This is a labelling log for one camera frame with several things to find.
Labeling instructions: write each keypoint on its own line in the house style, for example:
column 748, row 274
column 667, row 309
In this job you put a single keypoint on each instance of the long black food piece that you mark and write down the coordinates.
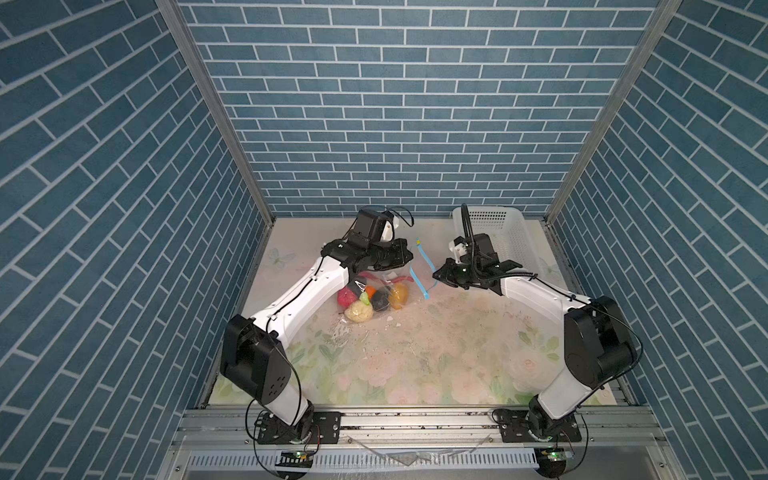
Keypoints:
column 359, row 286

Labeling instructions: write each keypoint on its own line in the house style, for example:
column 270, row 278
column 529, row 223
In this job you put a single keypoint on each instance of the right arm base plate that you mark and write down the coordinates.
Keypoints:
column 537, row 425

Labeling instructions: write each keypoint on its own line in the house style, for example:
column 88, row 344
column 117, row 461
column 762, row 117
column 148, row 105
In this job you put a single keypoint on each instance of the clear zip top bag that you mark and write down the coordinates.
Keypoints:
column 378, row 288

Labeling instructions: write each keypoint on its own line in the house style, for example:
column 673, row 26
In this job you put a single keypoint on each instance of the white plastic perforated basket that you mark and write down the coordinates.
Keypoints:
column 507, row 230

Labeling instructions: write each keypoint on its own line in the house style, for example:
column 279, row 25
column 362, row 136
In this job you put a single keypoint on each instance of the cream white food ball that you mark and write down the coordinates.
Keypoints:
column 359, row 312

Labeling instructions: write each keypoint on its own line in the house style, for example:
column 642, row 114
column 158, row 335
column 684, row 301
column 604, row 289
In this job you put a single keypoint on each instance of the large black food piece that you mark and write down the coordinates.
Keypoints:
column 380, row 300

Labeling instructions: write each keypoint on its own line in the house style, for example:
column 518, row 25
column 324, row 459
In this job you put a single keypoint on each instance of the aluminium mounting rail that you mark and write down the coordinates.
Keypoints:
column 465, row 442

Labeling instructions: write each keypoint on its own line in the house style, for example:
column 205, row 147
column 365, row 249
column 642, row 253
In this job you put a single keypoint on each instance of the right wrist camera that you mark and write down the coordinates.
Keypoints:
column 459, row 248

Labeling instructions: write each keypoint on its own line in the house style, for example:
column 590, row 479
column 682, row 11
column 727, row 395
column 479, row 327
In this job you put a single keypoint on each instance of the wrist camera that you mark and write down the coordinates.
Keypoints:
column 372, row 226
column 459, row 248

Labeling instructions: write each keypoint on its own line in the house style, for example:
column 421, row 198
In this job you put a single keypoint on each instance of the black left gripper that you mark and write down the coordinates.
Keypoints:
column 397, row 245

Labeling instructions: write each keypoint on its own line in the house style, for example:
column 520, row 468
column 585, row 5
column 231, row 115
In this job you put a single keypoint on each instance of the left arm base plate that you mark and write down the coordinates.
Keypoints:
column 300, row 427

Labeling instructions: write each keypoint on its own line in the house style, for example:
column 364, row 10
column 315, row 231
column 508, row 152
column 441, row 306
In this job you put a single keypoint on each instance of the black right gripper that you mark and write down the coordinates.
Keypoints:
column 446, row 277

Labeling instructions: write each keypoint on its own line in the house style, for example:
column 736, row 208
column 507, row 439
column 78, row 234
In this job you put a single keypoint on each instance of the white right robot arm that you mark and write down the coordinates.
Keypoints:
column 598, row 344

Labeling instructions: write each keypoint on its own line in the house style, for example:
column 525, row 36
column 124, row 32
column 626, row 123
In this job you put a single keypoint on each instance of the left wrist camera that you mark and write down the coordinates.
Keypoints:
column 372, row 226

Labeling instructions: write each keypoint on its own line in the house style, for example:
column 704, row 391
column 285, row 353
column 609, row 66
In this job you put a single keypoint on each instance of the pink round food ball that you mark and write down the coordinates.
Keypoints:
column 346, row 297

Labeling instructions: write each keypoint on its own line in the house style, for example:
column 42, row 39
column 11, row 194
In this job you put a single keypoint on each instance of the yellow food ball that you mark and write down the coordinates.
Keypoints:
column 398, row 295

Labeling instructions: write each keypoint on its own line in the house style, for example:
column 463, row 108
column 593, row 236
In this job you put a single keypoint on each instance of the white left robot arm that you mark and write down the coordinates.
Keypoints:
column 253, row 353

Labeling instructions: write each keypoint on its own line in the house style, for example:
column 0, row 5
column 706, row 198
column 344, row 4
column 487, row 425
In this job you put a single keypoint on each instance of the red chili pepper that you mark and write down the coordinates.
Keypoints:
column 386, row 279

